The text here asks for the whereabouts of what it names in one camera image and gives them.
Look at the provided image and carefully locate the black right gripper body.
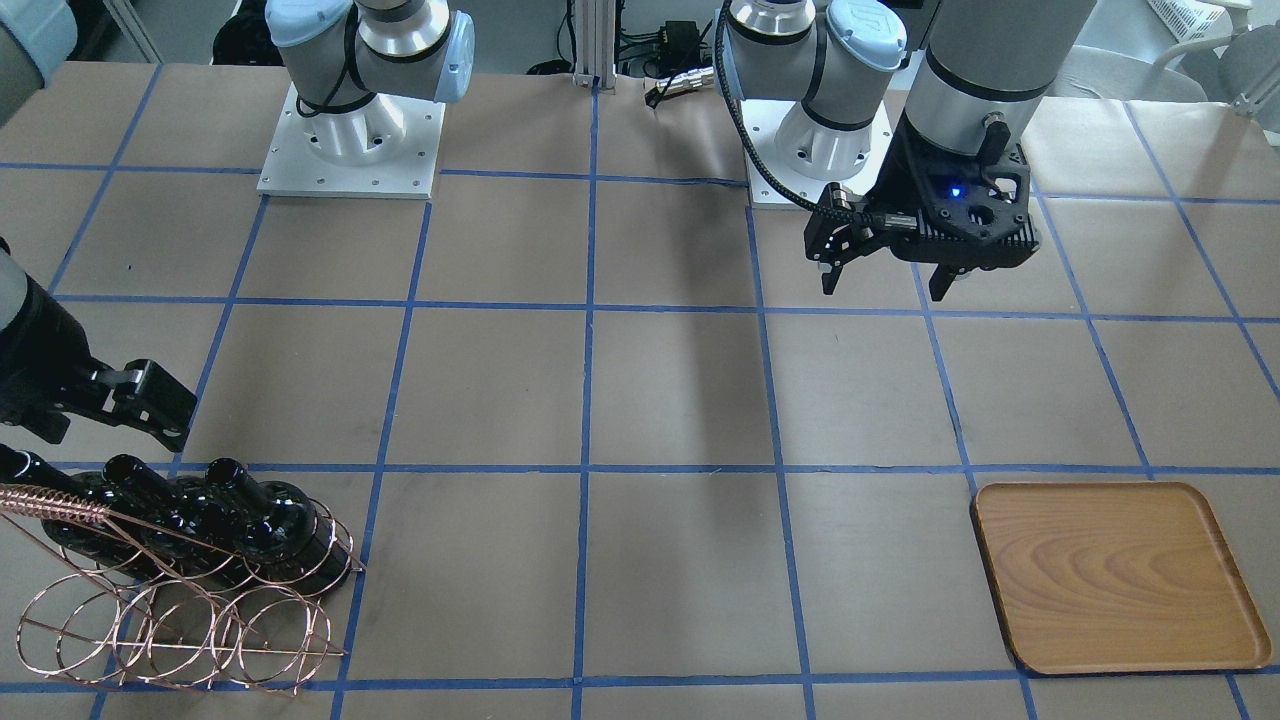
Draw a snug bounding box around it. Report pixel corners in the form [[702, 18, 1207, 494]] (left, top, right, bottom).
[[1, 275, 131, 445]]

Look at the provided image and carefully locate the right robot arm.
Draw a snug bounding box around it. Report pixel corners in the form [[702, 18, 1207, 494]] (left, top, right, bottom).
[[1, 1, 475, 452]]

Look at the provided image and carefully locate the copper wire wine basket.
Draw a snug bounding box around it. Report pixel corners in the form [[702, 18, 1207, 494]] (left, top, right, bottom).
[[13, 533, 348, 694]]

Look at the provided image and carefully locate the wooden tray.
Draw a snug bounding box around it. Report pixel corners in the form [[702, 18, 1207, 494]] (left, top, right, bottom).
[[972, 480, 1274, 676]]

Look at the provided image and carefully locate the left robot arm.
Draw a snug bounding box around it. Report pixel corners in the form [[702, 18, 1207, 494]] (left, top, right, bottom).
[[712, 1, 1094, 301]]

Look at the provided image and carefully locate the black braided cable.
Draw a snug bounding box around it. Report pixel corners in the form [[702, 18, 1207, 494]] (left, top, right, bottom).
[[714, 5, 901, 225]]

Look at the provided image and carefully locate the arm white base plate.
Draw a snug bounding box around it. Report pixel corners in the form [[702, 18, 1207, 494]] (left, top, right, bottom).
[[740, 100, 892, 202], [257, 87, 448, 201]]

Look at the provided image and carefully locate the dark wine bottle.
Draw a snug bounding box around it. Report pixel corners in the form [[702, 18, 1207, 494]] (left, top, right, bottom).
[[1, 445, 105, 561], [206, 457, 351, 597], [73, 454, 247, 585]]

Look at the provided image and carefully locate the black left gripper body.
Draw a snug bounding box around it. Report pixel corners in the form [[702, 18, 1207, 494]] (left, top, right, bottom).
[[804, 120, 1041, 273]]

